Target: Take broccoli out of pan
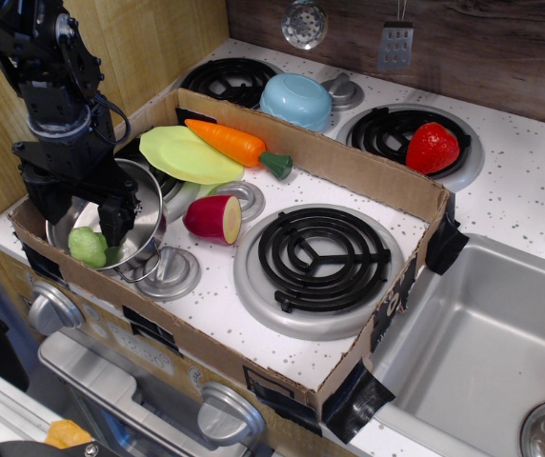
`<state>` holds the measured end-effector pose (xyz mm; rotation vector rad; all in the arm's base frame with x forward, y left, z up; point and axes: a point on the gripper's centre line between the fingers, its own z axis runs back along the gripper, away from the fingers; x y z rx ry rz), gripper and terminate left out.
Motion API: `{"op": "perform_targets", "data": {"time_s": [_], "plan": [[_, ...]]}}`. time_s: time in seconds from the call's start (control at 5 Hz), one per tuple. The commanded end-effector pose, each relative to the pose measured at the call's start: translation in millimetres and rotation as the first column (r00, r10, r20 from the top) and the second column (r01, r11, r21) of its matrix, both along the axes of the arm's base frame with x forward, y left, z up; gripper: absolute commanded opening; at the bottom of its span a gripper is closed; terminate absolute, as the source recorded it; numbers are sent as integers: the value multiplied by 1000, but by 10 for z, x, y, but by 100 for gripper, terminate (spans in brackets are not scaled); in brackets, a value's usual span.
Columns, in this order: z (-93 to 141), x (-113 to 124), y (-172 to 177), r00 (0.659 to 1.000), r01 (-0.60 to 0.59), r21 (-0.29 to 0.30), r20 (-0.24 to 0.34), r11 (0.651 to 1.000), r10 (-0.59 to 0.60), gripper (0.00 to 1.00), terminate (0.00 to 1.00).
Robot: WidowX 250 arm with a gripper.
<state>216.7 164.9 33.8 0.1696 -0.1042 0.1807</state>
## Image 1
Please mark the silver oven knob right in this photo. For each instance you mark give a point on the silver oven knob right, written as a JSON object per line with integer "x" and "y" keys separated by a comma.
{"x": 226, "y": 418}

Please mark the red toy radish half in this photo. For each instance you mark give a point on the red toy radish half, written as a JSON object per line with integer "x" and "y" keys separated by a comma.
{"x": 216, "y": 218}

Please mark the silver stove knob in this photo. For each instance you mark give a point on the silver stove knob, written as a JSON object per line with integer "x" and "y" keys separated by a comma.
{"x": 250, "y": 197}
{"x": 170, "y": 274}
{"x": 344, "y": 92}

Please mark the green toy broccoli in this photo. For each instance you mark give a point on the green toy broccoli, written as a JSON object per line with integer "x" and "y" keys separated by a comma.
{"x": 91, "y": 248}

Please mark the yellow-green plastic plate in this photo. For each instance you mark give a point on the yellow-green plastic plate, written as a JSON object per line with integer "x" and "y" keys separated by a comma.
{"x": 181, "y": 154}

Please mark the back right black burner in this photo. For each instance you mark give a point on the back right black burner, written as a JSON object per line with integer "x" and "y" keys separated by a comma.
{"x": 387, "y": 130}

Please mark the silver stove knob back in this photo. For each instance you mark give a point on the silver stove knob back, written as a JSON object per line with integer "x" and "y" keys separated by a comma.
{"x": 344, "y": 92}

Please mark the silver stove knob middle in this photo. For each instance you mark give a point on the silver stove knob middle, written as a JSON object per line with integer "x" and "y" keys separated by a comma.
{"x": 250, "y": 197}

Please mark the silver oven door handle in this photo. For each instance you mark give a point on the silver oven door handle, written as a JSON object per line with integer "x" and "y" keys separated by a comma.
{"x": 130, "y": 410}

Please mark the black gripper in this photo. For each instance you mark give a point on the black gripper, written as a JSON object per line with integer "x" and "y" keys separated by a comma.
{"x": 83, "y": 165}

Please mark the hanging metal strainer ladle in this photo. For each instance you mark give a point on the hanging metal strainer ladle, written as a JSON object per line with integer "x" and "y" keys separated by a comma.
{"x": 304, "y": 24}

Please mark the light blue plastic bowl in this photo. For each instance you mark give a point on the light blue plastic bowl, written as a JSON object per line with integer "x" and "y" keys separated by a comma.
{"x": 297, "y": 99}

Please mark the cardboard fence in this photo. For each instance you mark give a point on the cardboard fence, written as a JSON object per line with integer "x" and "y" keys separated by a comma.
{"x": 288, "y": 379}

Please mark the orange toy carrot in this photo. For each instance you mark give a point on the orange toy carrot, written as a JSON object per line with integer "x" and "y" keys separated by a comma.
{"x": 244, "y": 148}

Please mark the back left black burner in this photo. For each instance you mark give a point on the back left black burner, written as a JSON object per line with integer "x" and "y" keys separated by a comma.
{"x": 238, "y": 80}

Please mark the silver oven knob left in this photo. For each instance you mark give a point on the silver oven knob left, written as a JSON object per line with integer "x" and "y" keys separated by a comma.
{"x": 51, "y": 310}

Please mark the hanging metal spatula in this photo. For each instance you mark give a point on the hanging metal spatula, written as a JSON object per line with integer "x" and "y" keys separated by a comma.
{"x": 396, "y": 42}

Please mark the silver oven knob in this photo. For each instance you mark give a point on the silver oven knob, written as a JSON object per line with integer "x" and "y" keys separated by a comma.
{"x": 226, "y": 418}
{"x": 51, "y": 310}

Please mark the front right black burner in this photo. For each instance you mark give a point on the front right black burner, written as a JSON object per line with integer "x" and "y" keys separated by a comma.
{"x": 315, "y": 272}

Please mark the silver stove knob front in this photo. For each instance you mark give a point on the silver stove knob front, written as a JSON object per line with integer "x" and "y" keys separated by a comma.
{"x": 170, "y": 274}

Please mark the red toy strawberry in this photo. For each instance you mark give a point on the red toy strawberry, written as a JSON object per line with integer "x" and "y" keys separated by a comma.
{"x": 432, "y": 149}

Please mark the orange object bottom left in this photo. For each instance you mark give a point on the orange object bottom left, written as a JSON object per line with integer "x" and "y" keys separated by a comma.
{"x": 65, "y": 433}

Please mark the silver sink basin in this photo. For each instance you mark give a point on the silver sink basin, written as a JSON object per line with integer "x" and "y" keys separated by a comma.
{"x": 465, "y": 361}

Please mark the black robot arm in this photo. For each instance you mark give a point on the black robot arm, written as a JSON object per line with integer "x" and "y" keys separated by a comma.
{"x": 45, "y": 61}

